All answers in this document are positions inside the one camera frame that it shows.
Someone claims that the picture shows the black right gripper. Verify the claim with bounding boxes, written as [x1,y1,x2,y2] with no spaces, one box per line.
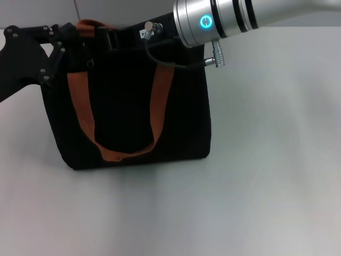
[106,13,187,52]

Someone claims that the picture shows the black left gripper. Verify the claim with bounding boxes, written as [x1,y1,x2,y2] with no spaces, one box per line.
[0,22,90,103]

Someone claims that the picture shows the black food bag orange handles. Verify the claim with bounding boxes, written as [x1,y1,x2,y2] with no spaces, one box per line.
[40,19,213,171]

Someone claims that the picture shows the right gripper cable with plug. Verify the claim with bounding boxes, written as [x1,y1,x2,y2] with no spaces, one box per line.
[143,20,226,69]

